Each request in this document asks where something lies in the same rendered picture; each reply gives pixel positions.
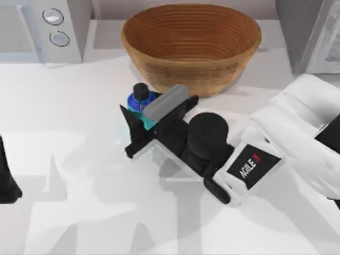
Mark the pale grey rounded box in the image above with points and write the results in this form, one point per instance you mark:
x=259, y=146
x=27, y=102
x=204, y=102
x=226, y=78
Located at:
x=166, y=104

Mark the brown wooden basket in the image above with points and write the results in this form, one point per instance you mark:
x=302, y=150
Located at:
x=191, y=50

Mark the grey cabinet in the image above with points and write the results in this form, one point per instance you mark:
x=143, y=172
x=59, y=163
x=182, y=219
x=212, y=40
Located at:
x=310, y=34

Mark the pale microwave oven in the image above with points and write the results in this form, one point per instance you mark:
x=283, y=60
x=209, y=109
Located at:
x=40, y=32

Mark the small round microwave knob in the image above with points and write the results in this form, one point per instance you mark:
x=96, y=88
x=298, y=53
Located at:
x=59, y=38

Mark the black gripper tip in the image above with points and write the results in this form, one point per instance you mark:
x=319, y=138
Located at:
x=8, y=175

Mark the blue bottle with black cap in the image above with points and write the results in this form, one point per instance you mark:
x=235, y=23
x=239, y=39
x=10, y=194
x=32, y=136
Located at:
x=135, y=102

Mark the large round microwave knob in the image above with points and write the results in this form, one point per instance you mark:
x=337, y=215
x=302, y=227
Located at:
x=53, y=16

